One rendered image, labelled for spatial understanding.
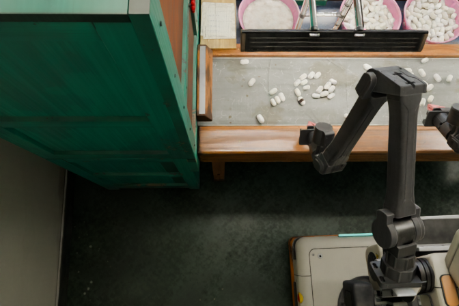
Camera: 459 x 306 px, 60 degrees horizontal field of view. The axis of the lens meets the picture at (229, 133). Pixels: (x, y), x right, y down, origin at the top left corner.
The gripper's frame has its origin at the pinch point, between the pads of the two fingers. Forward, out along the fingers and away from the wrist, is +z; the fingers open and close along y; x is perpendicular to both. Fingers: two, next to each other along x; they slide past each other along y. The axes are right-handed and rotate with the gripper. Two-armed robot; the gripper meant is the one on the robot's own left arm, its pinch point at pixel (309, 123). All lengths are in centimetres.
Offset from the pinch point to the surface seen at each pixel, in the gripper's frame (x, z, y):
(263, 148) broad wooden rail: 11.7, 0.6, 16.5
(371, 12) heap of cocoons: -26, 51, -34
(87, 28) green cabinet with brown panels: -59, -68, 52
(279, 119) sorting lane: 5.3, 12.0, 9.5
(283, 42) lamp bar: -31.1, 1.7, 11.9
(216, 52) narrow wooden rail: -15.3, 32.0, 35.0
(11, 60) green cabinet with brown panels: -50, -58, 70
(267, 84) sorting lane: -4.7, 23.5, 13.7
